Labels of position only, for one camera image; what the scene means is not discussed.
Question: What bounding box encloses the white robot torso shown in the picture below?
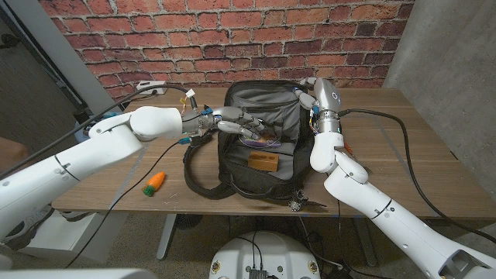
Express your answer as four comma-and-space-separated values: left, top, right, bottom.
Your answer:
208, 231, 322, 279

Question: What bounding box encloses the thin black left wrist cable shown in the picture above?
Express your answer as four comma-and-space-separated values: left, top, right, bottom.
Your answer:
64, 139, 191, 269

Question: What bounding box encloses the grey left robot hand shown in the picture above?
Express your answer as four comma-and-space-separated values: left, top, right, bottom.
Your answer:
211, 105, 268, 141

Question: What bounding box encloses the red brick print backdrop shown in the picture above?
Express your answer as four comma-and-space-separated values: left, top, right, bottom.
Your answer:
37, 0, 415, 105

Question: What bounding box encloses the grey and black sneaker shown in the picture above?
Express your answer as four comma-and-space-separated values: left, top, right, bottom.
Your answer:
2, 222, 40, 251

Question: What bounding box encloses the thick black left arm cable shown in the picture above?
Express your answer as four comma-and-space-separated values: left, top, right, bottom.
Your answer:
0, 83, 198, 180

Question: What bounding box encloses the metal keychain charm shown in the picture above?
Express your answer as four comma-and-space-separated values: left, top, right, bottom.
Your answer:
287, 189, 327, 213

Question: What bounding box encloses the white power strip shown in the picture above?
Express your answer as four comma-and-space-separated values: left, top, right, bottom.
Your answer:
136, 80, 168, 95

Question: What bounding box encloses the orange handled metal fork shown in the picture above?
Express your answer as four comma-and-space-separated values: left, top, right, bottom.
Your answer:
343, 141, 374, 174

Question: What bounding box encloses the person's bare leg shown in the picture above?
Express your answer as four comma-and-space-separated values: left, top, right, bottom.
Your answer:
0, 135, 30, 174

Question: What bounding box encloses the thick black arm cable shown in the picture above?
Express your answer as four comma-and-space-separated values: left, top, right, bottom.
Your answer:
339, 108, 496, 245
0, 83, 198, 180

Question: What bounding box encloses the white table leg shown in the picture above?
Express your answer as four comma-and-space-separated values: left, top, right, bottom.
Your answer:
356, 231, 379, 267
156, 213, 178, 260

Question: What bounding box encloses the orange toy carrot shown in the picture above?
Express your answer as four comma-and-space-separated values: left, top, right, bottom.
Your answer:
142, 170, 167, 198

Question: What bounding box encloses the black backpack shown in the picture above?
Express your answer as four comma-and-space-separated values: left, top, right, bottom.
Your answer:
183, 79, 342, 206

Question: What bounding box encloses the wooden block with holes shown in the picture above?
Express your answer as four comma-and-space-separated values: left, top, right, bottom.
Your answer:
247, 150, 280, 173

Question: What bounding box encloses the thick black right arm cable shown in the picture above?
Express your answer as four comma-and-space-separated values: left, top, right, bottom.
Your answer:
339, 108, 496, 245

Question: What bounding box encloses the black round fan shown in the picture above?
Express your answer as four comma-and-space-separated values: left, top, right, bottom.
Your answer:
176, 214, 204, 231

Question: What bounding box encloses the small black box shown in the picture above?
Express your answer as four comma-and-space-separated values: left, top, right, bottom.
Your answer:
73, 109, 92, 126

